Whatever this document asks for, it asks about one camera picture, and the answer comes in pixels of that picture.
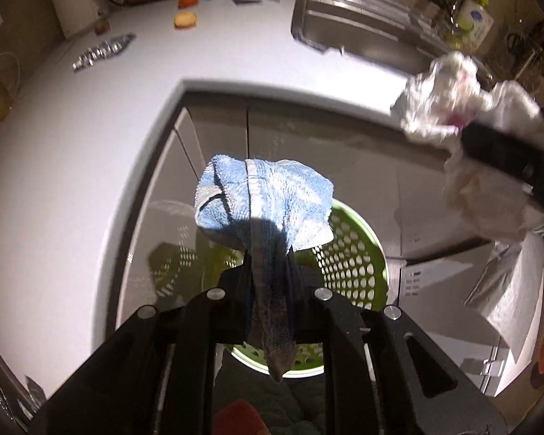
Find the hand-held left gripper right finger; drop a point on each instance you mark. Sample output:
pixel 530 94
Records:
pixel 306 308

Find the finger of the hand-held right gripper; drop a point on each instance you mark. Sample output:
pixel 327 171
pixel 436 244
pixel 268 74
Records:
pixel 498 149

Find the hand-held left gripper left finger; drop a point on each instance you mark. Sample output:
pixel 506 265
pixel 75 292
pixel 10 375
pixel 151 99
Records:
pixel 235 308

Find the green perforated plastic basket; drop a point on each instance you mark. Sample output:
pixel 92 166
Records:
pixel 353 263

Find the white tissue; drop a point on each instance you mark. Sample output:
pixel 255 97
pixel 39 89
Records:
pixel 435 95

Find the blue terry towel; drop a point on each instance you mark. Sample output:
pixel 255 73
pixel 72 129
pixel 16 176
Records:
pixel 263 195

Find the dish soap bottle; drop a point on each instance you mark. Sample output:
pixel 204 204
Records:
pixel 473 20

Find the glossy grey cabinet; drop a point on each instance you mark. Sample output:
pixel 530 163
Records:
pixel 186 181

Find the stainless steel sink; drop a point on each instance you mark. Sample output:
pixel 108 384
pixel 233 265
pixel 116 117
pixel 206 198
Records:
pixel 367 27

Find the silver blister pack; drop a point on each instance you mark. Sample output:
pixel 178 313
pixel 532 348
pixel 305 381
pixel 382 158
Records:
pixel 102 52

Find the piece of bread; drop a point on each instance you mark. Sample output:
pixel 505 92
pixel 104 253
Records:
pixel 185 20

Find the small orange fruit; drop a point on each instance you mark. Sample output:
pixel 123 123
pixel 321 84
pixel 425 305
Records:
pixel 188 2

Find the white electric kettle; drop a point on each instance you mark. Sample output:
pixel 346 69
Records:
pixel 77 0

